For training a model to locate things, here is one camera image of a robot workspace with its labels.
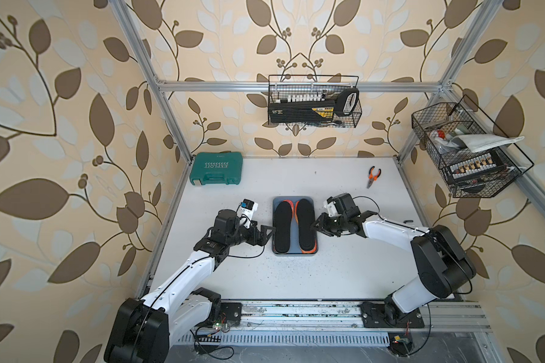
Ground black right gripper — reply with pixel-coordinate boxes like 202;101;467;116
310;212;348;236

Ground black insole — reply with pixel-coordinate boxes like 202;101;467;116
296;198;317;252
273;201;292;254

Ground red insole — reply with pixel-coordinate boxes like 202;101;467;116
293;199;319;255
283;200;296;220

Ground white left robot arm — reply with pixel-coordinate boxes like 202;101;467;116
104;210;276;362

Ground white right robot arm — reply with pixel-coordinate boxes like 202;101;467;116
312;193;476;325

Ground green plastic tool case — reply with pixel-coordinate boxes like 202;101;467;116
189;152;243;186

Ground white paper in basket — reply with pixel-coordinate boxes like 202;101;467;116
451;134;525;153

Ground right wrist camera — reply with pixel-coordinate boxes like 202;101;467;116
324;198;340;217

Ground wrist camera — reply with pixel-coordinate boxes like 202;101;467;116
239;199;258;228
324;198;340;217

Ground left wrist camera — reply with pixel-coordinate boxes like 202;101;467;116
239;199;258;228

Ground orange handled pliers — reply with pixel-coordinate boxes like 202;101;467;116
366;166;382;188

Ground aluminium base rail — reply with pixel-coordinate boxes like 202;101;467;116
113;299;491;348

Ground black wire basket back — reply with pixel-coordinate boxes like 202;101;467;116
267;74;363;128

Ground black wire basket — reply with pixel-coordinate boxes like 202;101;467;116
411;95;534;198
267;74;363;128

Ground black wire basket right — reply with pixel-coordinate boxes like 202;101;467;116
411;95;534;198

